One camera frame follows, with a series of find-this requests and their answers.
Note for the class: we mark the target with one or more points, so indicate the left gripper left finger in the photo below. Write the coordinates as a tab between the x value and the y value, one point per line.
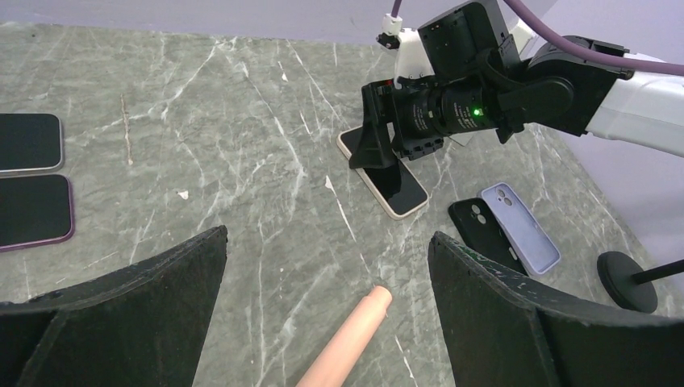
141	325

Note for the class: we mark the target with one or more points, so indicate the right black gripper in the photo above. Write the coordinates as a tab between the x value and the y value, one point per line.
411	123

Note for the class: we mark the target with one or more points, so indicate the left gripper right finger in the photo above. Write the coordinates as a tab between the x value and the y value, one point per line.
502	328

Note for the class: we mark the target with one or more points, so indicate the lavender phone case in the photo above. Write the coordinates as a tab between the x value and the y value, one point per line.
531	244

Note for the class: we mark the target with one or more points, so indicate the black phone dark case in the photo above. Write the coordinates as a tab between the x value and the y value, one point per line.
481	232

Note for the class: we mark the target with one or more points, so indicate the purple smartphone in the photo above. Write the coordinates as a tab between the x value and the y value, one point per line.
36	211

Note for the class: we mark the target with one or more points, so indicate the black smartphone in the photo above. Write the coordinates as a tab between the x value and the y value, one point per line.
31	143

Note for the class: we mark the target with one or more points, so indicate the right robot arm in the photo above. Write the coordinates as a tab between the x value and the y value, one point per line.
461	72

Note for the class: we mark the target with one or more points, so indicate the black microphone stand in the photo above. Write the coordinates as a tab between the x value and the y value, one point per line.
630	286

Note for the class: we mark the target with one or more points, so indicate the pink microphone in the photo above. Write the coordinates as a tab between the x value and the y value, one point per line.
335	362

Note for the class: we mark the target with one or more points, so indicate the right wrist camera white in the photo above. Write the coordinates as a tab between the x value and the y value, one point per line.
410	58

